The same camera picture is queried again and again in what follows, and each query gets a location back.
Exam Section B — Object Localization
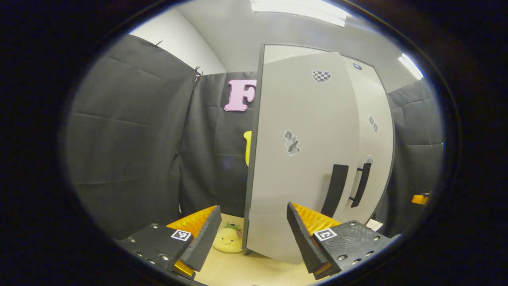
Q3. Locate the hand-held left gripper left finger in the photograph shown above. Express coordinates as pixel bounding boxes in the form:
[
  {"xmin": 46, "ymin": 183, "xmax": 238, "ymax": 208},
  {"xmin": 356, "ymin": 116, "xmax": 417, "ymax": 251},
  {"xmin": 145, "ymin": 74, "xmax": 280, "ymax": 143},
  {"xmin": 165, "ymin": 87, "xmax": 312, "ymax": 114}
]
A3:
[{"xmin": 118, "ymin": 205, "xmax": 222, "ymax": 280}]

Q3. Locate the yellow pineapple plush toy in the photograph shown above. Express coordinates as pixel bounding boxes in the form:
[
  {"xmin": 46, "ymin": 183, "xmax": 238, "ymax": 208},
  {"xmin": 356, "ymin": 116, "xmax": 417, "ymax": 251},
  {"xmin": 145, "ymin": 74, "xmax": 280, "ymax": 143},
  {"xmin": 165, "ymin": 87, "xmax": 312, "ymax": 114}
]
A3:
[{"xmin": 212, "ymin": 222, "xmax": 244, "ymax": 253}]

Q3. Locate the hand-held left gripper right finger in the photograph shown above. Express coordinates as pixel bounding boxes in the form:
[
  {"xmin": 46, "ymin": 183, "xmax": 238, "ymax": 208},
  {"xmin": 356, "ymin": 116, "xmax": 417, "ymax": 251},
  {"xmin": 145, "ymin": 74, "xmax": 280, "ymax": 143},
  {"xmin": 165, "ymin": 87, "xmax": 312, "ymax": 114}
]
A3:
[{"xmin": 287, "ymin": 202, "xmax": 393, "ymax": 280}]

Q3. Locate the ceiling light panel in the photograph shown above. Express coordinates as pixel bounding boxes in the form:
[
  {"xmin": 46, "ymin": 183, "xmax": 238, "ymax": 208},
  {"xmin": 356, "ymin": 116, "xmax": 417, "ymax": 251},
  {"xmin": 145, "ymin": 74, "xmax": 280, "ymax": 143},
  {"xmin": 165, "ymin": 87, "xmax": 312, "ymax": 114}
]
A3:
[
  {"xmin": 250, "ymin": 0, "xmax": 352, "ymax": 27},
  {"xmin": 398, "ymin": 53, "xmax": 425, "ymax": 80}
]

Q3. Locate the grey cabinet door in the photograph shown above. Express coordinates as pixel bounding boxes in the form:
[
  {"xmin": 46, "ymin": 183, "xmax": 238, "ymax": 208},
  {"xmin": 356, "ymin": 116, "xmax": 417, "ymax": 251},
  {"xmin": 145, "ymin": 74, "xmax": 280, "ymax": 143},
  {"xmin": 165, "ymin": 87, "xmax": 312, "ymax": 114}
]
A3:
[
  {"xmin": 341, "ymin": 56, "xmax": 395, "ymax": 225},
  {"xmin": 243, "ymin": 52, "xmax": 361, "ymax": 265}
]

